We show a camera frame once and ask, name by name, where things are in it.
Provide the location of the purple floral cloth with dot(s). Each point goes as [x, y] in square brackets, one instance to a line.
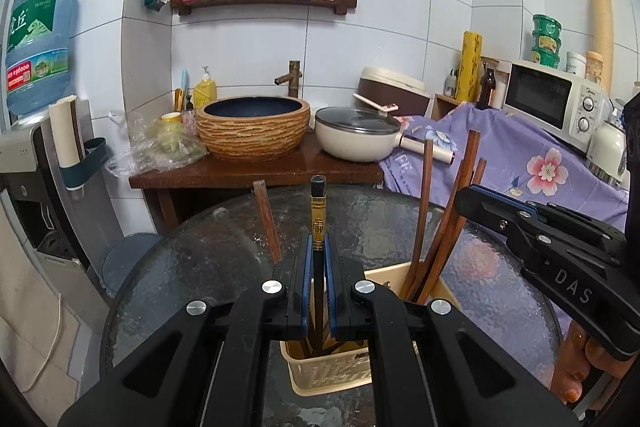
[510, 142]

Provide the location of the tall paper cup stack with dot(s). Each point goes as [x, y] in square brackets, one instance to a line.
[602, 27]

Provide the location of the blue bin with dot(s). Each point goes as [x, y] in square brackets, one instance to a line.
[130, 262]

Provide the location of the dark teal holder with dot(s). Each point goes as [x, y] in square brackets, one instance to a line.
[87, 167]

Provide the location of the person's right hand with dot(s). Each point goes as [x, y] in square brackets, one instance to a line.
[570, 357]

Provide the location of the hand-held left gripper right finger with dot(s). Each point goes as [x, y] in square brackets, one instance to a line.
[331, 294]

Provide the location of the yellow soap dispenser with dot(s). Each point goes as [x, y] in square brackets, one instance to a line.
[205, 92]

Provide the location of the clear plastic bag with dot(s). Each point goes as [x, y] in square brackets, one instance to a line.
[145, 152]

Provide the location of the cream pan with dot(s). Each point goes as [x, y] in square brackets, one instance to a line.
[355, 147]

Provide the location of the small clear bottle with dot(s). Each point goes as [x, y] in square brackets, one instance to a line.
[451, 84]

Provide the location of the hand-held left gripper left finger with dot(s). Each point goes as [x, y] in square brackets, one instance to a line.
[301, 294]

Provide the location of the woven pattern basin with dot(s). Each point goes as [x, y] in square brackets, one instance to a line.
[250, 134]

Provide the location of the black chopstick with gold band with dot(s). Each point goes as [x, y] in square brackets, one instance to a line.
[318, 217]

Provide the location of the wooden counter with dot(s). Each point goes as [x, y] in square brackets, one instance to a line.
[225, 174]

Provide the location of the blue water jug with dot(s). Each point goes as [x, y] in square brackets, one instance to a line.
[40, 47]

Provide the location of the white jar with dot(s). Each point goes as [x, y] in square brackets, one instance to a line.
[576, 64]

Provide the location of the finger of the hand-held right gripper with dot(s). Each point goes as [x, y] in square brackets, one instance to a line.
[500, 197]
[492, 219]

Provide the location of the bamboo style faucet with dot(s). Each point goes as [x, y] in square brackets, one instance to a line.
[294, 79]

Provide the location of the blue toothbrush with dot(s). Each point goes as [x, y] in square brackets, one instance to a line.
[184, 87]

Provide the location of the brown glass bottle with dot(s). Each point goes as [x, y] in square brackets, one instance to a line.
[487, 89]

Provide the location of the small wooden box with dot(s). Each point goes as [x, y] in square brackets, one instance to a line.
[442, 107]

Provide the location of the beige plastic utensil holder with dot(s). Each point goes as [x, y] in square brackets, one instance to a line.
[325, 372]

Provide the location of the jar with beige lid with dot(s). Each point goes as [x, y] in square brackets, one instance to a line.
[594, 67]

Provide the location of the brown wooden chopstick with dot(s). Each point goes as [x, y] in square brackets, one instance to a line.
[479, 172]
[425, 187]
[467, 157]
[265, 217]

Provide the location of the yellow cup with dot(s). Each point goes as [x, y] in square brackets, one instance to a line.
[170, 121]

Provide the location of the yellow roll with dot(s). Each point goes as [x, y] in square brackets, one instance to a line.
[469, 67]

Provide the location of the white rice paddle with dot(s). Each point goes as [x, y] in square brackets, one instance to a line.
[372, 103]

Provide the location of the glass pan lid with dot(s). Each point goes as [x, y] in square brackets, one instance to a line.
[355, 119]

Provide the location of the white kettle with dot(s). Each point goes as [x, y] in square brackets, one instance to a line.
[605, 152]

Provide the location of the water dispenser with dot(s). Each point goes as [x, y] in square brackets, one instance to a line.
[20, 147]

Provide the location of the brown rice cooker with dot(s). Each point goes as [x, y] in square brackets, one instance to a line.
[400, 89]

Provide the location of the white microwave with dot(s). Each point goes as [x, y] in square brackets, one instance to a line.
[540, 97]

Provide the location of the floral cup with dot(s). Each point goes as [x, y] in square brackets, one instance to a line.
[189, 122]

